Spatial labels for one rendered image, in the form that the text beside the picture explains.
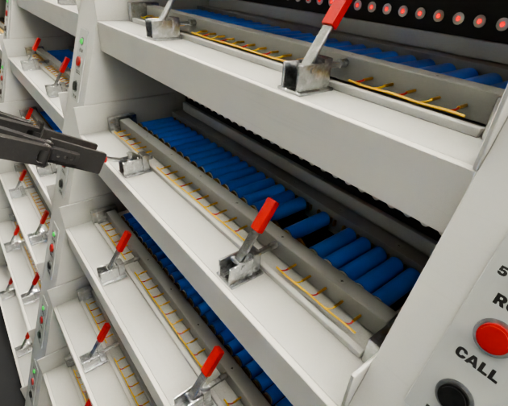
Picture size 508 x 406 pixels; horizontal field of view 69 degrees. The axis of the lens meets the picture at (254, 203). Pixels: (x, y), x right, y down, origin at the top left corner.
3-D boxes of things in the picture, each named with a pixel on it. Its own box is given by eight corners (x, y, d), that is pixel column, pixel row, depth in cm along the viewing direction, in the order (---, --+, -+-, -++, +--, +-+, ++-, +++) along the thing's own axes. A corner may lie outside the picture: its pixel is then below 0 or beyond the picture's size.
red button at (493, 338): (500, 362, 19) (518, 338, 18) (468, 341, 20) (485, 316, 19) (505, 357, 19) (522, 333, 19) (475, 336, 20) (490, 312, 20)
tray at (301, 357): (329, 449, 29) (354, 378, 24) (84, 158, 68) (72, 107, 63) (456, 326, 40) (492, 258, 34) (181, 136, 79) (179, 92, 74)
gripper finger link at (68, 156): (34, 140, 43) (40, 149, 41) (77, 151, 47) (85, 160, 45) (30, 151, 43) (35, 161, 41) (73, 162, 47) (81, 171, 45)
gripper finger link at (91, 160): (50, 136, 44) (52, 138, 44) (105, 152, 50) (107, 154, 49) (42, 159, 45) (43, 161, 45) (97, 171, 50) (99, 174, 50)
